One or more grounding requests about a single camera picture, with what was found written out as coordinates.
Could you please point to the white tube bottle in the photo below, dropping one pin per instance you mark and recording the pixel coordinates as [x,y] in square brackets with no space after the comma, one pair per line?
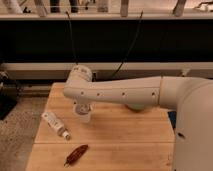
[56,124]

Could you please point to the dark machine at left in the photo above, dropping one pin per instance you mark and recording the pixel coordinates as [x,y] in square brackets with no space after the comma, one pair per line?
[9,92]

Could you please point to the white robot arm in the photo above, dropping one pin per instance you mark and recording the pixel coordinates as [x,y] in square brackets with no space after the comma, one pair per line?
[190,97]

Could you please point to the wooden table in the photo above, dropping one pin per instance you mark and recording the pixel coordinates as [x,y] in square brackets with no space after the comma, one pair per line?
[118,139]

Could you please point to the green bowl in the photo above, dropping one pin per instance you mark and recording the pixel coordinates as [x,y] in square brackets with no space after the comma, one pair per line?
[135,107]

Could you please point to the white ceramic cup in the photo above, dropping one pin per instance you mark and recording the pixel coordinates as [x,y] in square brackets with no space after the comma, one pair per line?
[84,118]

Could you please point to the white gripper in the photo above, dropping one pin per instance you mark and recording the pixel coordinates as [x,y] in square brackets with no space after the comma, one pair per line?
[82,107]

